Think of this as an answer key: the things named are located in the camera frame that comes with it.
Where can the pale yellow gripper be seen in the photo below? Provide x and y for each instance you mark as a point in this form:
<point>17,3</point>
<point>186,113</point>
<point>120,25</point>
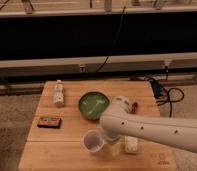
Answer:
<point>114,149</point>

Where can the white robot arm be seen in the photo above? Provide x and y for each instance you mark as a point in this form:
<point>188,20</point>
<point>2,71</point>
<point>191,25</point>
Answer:
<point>118,120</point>

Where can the green ceramic bowl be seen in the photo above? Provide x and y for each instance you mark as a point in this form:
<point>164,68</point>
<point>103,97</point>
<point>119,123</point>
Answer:
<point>93,104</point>

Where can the dark red small object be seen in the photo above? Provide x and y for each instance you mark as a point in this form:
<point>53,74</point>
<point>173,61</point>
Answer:
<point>134,108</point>

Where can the red black flat box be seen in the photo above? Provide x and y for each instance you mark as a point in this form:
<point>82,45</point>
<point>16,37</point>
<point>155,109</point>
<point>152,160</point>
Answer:
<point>49,122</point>

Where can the blue power adapter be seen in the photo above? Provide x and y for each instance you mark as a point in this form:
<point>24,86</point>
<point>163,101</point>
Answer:
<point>157,88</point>

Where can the white plastic bottle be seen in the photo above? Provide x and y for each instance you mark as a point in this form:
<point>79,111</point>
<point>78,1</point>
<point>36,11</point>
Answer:
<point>58,95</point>

